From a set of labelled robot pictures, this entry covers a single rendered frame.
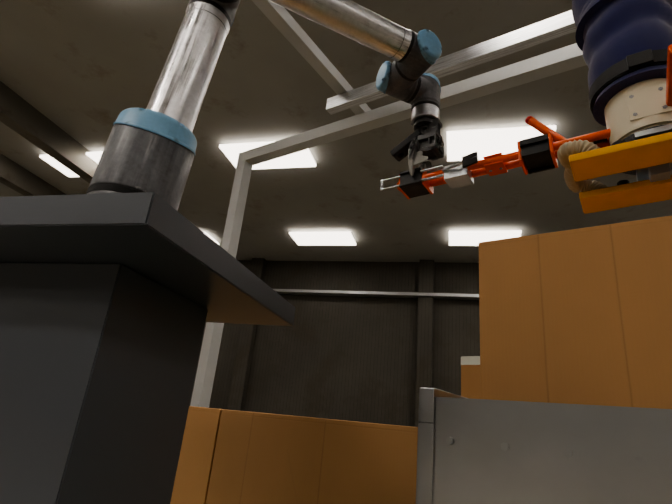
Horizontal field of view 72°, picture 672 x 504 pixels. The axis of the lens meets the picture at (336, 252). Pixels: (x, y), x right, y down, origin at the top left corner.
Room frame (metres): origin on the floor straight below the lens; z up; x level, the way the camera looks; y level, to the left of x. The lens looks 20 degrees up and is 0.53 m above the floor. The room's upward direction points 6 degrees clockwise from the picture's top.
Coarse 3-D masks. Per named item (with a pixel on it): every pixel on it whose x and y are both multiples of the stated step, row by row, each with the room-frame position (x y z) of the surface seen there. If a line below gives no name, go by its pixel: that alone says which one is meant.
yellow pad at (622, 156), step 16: (624, 144) 0.82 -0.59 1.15; (640, 144) 0.81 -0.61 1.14; (656, 144) 0.80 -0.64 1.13; (576, 160) 0.88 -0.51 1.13; (592, 160) 0.87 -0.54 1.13; (608, 160) 0.87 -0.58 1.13; (624, 160) 0.86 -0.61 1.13; (640, 160) 0.86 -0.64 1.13; (656, 160) 0.85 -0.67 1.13; (576, 176) 0.94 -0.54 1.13; (592, 176) 0.93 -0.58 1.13
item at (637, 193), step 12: (624, 180) 1.01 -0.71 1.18; (648, 180) 0.96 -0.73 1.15; (588, 192) 1.03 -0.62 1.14; (600, 192) 1.01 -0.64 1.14; (612, 192) 1.00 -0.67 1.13; (624, 192) 0.99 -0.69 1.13; (636, 192) 0.99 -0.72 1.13; (648, 192) 0.99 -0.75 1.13; (660, 192) 0.98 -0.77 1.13; (588, 204) 1.07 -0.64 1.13; (600, 204) 1.06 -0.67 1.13; (612, 204) 1.06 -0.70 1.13; (624, 204) 1.05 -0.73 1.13; (636, 204) 1.05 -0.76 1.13
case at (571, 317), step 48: (528, 240) 0.90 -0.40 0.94; (576, 240) 0.85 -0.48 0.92; (624, 240) 0.80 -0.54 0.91; (480, 288) 0.96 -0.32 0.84; (528, 288) 0.90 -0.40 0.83; (576, 288) 0.85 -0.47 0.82; (624, 288) 0.80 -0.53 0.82; (480, 336) 0.96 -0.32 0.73; (528, 336) 0.91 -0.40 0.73; (576, 336) 0.85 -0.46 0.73; (624, 336) 0.81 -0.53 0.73; (480, 384) 0.97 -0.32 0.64; (528, 384) 0.91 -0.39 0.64; (576, 384) 0.86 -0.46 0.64; (624, 384) 0.81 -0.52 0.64
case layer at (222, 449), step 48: (192, 432) 1.43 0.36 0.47; (240, 432) 1.32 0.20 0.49; (288, 432) 1.23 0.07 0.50; (336, 432) 1.15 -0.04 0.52; (384, 432) 1.08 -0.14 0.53; (192, 480) 1.41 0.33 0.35; (240, 480) 1.31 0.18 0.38; (288, 480) 1.22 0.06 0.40; (336, 480) 1.14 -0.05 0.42; (384, 480) 1.07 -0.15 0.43
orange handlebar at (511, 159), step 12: (600, 132) 0.94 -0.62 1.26; (600, 144) 0.98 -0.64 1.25; (492, 156) 1.09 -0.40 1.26; (504, 156) 1.07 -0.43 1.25; (516, 156) 1.06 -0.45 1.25; (468, 168) 1.13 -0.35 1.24; (480, 168) 1.15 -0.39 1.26; (492, 168) 1.11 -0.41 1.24; (504, 168) 1.11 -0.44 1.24; (432, 180) 1.23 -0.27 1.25; (444, 180) 1.21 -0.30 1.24
